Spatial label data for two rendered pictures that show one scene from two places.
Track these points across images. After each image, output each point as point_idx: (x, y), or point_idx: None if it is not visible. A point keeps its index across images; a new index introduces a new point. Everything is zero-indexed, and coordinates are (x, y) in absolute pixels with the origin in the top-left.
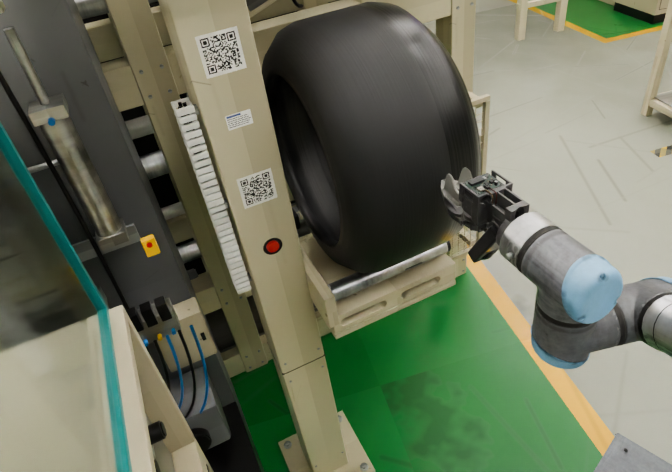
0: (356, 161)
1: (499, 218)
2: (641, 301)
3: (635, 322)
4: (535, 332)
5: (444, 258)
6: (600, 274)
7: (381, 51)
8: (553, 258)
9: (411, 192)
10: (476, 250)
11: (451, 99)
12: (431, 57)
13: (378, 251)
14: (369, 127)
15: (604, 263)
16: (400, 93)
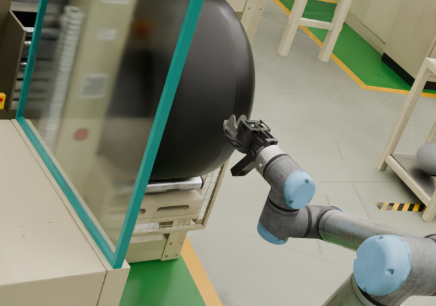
0: (178, 87)
1: (258, 146)
2: (322, 211)
3: (316, 222)
4: (262, 216)
5: (195, 194)
6: (305, 179)
7: (211, 25)
8: (284, 168)
9: (205, 120)
10: (237, 166)
11: (245, 70)
12: (240, 40)
13: (167, 156)
14: (194, 69)
15: (309, 176)
16: (217, 55)
